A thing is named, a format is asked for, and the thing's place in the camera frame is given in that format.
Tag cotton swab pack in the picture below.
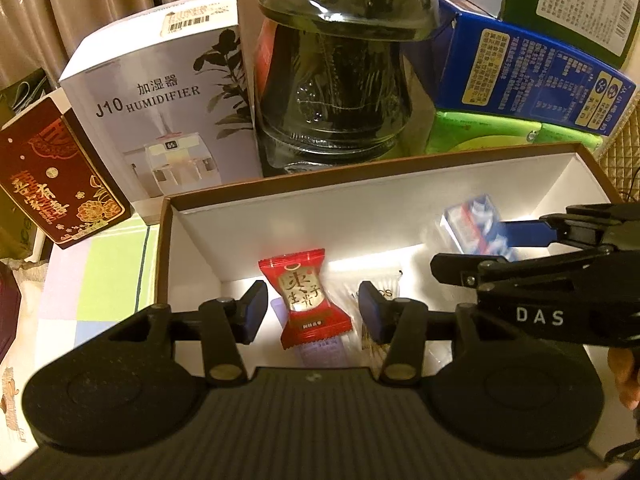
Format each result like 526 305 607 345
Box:
345 269 402 370

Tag blue white gum box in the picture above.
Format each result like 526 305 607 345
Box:
440 194 514 261

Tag red snack packet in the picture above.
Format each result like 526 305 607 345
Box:
258 248 352 350

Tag purple cream tube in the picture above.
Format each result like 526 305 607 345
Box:
273 292 352 368

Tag person right hand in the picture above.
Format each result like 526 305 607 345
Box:
608 348 640 411

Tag large white storage box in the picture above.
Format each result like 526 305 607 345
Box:
153 141 624 376

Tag quilted beige chair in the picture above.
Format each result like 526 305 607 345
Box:
598 104 640 203

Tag green tissue pack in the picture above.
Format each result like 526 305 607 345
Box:
425 110 603 154

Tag blue carton box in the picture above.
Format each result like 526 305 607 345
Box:
428 0 636 136

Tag dark purple tray box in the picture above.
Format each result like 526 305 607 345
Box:
0 263 22 361

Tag stacked black bowls wrapped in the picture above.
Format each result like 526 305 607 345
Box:
254 0 438 174

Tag white humidifier box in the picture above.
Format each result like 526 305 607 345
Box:
60 0 262 203

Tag green white product box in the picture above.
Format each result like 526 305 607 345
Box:
434 0 640 71

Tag red gold gift box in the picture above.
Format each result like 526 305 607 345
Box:
1 89 131 249

